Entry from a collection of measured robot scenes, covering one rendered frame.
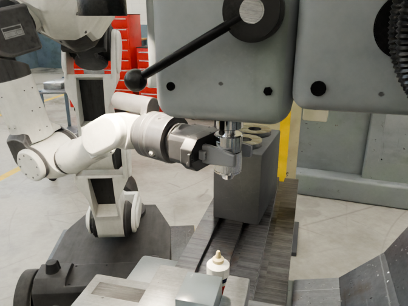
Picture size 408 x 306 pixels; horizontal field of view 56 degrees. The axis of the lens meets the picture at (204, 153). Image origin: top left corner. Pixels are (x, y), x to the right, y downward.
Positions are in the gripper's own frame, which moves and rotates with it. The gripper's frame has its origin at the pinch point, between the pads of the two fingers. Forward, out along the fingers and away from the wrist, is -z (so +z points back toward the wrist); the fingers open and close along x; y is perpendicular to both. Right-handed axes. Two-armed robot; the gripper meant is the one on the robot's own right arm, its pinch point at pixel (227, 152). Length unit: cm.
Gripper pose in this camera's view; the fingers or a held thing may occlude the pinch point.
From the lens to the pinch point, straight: 63.3
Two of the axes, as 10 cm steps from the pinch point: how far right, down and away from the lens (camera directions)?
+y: -0.1, 9.4, 3.5
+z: -8.3, -2.0, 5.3
